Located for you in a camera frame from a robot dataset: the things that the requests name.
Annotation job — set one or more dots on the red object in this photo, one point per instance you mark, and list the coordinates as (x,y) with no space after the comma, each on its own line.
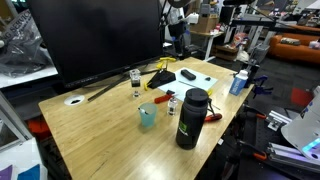
(301,97)

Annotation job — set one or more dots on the white stick in cup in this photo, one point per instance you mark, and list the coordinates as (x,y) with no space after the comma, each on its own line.
(143,110)

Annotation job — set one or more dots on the blue spring clamp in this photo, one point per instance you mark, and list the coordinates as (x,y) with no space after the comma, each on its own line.
(261,88)

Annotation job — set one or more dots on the grey plastic bag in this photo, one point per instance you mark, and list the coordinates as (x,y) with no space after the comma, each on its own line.
(20,50)

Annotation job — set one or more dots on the small black piece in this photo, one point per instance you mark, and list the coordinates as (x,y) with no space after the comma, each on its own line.
(207,79)

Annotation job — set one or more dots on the small black block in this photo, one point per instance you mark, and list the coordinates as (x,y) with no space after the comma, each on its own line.
(170,92)

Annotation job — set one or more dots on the white paper sheet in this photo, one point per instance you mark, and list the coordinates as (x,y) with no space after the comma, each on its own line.
(196,85)

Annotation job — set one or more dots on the black water bottle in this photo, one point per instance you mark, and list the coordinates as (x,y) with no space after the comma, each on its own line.
(191,120)

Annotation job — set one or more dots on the aluminium extrusion rail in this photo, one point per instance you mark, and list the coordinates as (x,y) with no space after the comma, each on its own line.
(290,155)

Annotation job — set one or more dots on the large black monitor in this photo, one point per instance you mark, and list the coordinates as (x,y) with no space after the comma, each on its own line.
(100,36)

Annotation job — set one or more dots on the orange sofa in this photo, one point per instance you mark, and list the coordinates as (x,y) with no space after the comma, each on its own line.
(293,50)

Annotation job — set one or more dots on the small clear cap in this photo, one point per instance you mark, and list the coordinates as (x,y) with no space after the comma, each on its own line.
(136,94)

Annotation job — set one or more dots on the white table grommet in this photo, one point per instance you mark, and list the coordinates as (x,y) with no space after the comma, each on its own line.
(74,100)

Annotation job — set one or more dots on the teal plastic cup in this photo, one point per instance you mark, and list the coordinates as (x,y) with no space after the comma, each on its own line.
(148,116)

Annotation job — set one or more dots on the aluminium corner bracket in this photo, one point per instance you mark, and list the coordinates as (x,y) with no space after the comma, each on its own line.
(278,120)

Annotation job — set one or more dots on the clear cube block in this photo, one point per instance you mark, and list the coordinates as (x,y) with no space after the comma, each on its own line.
(135,78)

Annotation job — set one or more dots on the black wedge tool holder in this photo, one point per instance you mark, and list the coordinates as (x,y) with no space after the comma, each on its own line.
(162,78)

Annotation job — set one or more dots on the black monitor stand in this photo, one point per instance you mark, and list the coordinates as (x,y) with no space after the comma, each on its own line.
(110,86)

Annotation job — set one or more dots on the small clear glass bottle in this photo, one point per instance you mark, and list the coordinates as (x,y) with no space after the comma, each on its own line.
(172,107)

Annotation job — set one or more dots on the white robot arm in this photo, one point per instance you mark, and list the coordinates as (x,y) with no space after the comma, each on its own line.
(175,15)

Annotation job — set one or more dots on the white background desk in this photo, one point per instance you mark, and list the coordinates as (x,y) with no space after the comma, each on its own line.
(208,36)

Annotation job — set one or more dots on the black oblong case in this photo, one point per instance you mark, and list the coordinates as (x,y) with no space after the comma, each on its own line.
(188,74)

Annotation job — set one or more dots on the black clamp stand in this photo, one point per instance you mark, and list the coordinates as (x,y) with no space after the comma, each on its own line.
(251,68)

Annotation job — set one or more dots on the cardboard box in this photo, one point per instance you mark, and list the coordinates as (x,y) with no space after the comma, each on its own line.
(206,24)

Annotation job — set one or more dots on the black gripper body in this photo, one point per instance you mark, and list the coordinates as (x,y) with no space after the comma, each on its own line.
(177,30)

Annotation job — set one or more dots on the blue spray bottle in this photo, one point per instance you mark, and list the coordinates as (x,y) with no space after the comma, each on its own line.
(238,85)

